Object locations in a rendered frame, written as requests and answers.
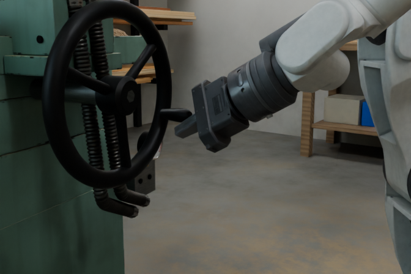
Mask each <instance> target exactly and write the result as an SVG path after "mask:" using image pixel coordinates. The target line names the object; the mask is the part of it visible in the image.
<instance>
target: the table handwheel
mask: <svg viewBox="0 0 411 274"><path fill-rule="evenodd" d="M107 18H120V19H122V20H125V21H127V22H129V23H130V24H131V25H133V26H134V27H135V28H136V29H137V30H138V31H139V33H140V34H141V35H142V37H143V38H144V40H145V42H146V43H147V45H146V47H145V49H144V50H143V51H142V53H141V54H140V56H139V57H138V58H137V60H136V62H135V63H134V64H133V65H132V67H131V68H130V70H129V71H128V72H127V73H126V75H125V76H112V75H106V76H104V77H103V78H102V79H101V80H97V79H95V78H92V77H90V76H87V75H85V74H83V73H81V72H80V71H78V70H76V69H74V68H72V67H70V66H69V64H70V61H71V58H72V56H73V53H74V51H75V49H76V47H77V45H78V43H79V42H80V40H81V38H82V37H83V35H84V34H85V33H86V32H87V31H88V30H89V29H90V28H91V27H92V26H93V25H95V24H96V23H98V22H99V21H102V20H104V19H107ZM151 56H152V59H153V62H154V67H155V74H156V81H157V98H156V105H155V112H154V118H153V120H152V124H151V127H150V130H149V132H148V135H147V137H146V139H145V141H144V143H143V145H142V146H141V148H140V150H139V151H138V152H137V153H136V155H135V156H134V157H133V158H132V159H131V157H130V148H129V143H128V131H127V118H126V116H128V115H131V114H132V113H133V112H134V111H135V109H136V108H137V107H138V104H139V101H140V90H139V86H138V84H137V82H136V81H135V79H136V78H137V76H138V75H139V73H140V71H141V70H142V69H143V67H144V66H145V64H146V62H147V61H148V60H149V59H150V57H151ZM66 79H68V80H71V81H66ZM29 91H30V94H31V96H32V97H33V98H34V99H36V100H42V114H43V122H44V126H45V130H46V135H47V137H48V140H49V143H50V146H51V148H52V150H53V152H54V154H55V156H56V158H57V159H58V160H59V162H60V164H61V165H62V166H63V168H64V169H65V170H66V171H67V172H68V173H69V174H70V175H71V176H72V177H73V178H74V179H76V180H77V181H79V182H81V183H83V184H85V185H87V186H89V187H92V188H100V189H110V188H116V187H119V186H122V185H125V184H126V183H129V182H130V181H132V180H133V179H134V178H136V177H137V176H138V175H140V174H141V173H142V172H143V171H144V170H145V169H146V167H147V166H148V165H149V163H150V162H151V161H152V159H153V157H154V156H155V154H156V153H157V151H158V149H159V147H160V144H161V142H162V140H163V137H164V135H165V131H166V128H167V125H168V120H167V119H162V118H161V117H160V111H161V109H170V108H171V101H172V77H171V67H170V63H169V57H168V53H167V50H166V47H165V44H164V42H163V39H162V37H161V35H160V33H159V31H158V29H157V28H156V26H155V25H154V23H153V22H152V20H151V19H150V18H149V17H148V16H147V15H146V14H145V13H144V12H143V11H142V10H141V9H139V8H138V7H137V6H135V5H133V4H131V3H129V2H127V1H124V0H97V1H94V2H91V3H89V4H87V5H85V6H84V7H82V8H80V9H79V10H78V11H77V12H75V13H74V14H73V15H72V16H71V17H70V18H69V19H68V20H67V22H66V23H65V25H63V27H62V29H61V30H60V31H59V33H58V35H57V37H56V39H55V41H54V43H53V45H52V47H51V49H50V53H49V55H48V59H47V61H46V66H45V71H44V74H43V79H35V80H33V81H32V83H31V85H30V87H29ZM64 102H69V103H83V104H89V105H97V106H98V108H99V110H100V111H101V112H103V113H106V114H114V117H115V121H116V129H117V136H118V141H119V152H120V163H121V167H120V168H117V169H114V170H110V171H104V170H100V169H97V168H95V167H93V166H91V165H90V164H89V163H87V162H86V161H85V160H84V159H83V158H82V156H81V155H80V154H79V153H78V151H77V149H76V147H75V145H74V143H73V141H72V139H71V136H70V133H69V130H68V126H67V121H66V116H65V104H64Z"/></svg>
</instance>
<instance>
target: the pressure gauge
mask: <svg viewBox="0 0 411 274"><path fill-rule="evenodd" d="M147 135H148V131H144V132H143V133H142V134H141V135H140V137H139V139H138V143H137V150H138V151H139V150H140V148H141V146H142V145H143V143H144V141H145V139H146V137H147ZM162 150H163V140H162V142H161V144H160V147H159V149H158V151H157V153H156V154H155V156H154V157H153V160H156V159H157V158H158V157H159V156H160V155H161V152H162Z"/></svg>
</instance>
